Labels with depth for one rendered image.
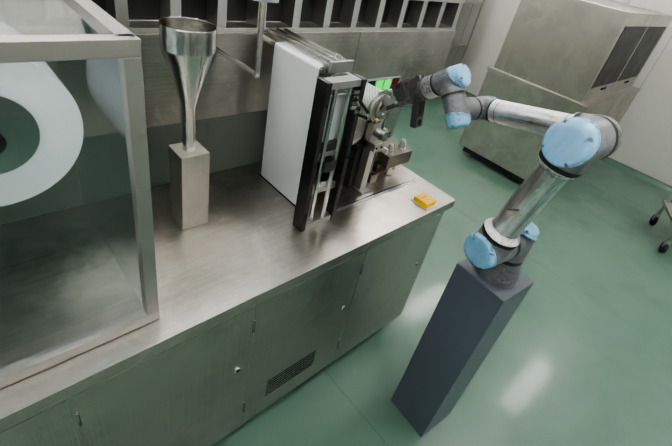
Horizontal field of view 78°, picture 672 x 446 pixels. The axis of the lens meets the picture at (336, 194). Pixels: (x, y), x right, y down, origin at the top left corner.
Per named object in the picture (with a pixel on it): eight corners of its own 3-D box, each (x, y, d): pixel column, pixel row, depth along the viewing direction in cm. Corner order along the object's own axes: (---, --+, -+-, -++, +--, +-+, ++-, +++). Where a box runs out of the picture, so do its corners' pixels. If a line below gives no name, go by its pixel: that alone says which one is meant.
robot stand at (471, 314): (449, 414, 196) (534, 281, 147) (420, 438, 184) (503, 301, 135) (419, 380, 208) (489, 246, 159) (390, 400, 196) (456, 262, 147)
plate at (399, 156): (385, 169, 179) (389, 157, 176) (326, 129, 201) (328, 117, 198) (408, 161, 189) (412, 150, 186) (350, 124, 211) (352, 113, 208)
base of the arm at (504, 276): (525, 279, 147) (538, 258, 141) (501, 294, 138) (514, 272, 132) (490, 252, 156) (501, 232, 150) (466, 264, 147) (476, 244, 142)
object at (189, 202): (178, 237, 131) (173, 58, 100) (160, 213, 139) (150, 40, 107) (218, 224, 140) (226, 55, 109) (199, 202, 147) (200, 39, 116)
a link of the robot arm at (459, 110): (484, 122, 133) (477, 89, 133) (461, 125, 127) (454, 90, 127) (465, 128, 140) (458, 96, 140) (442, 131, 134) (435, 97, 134)
